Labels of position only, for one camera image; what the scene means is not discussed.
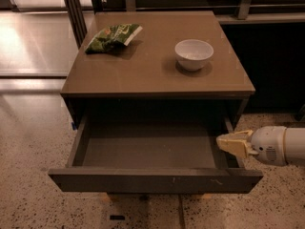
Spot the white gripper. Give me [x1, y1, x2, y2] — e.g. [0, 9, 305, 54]
[216, 126, 286, 166]

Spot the drawer dark brown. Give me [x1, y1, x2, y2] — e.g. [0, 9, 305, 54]
[49, 115, 263, 194]

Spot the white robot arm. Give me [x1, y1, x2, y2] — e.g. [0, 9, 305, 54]
[216, 126, 305, 166]

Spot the brown drawer cabinet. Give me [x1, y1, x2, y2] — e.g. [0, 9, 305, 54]
[61, 11, 254, 135]

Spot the white bowl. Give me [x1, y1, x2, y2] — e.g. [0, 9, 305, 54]
[174, 39, 214, 72]

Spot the green chip bag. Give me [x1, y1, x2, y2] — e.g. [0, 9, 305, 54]
[85, 24, 143, 54]

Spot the metal railing frame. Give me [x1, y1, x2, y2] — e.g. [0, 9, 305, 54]
[58, 0, 305, 48]

